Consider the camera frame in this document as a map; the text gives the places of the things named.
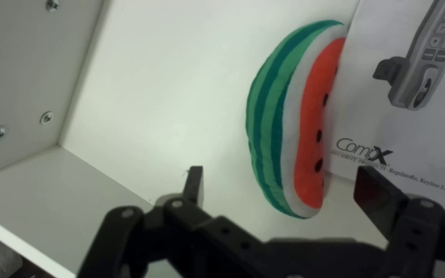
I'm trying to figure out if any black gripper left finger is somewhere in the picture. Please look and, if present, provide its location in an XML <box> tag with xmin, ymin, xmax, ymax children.
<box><xmin>77</xmin><ymin>163</ymin><xmax>265</xmax><ymax>278</ymax></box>

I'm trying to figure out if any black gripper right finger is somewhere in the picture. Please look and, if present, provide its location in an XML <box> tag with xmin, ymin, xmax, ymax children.
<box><xmin>352</xmin><ymin>165</ymin><xmax>445</xmax><ymax>278</ymax></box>

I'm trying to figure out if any plush watermelon slice toy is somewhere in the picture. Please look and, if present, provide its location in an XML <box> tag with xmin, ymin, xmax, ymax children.
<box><xmin>244</xmin><ymin>18</ymin><xmax>349</xmax><ymax>220</ymax></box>

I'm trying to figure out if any white drawer with wooden front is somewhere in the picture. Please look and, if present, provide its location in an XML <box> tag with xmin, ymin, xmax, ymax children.
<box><xmin>0</xmin><ymin>0</ymin><xmax>445</xmax><ymax>278</ymax></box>

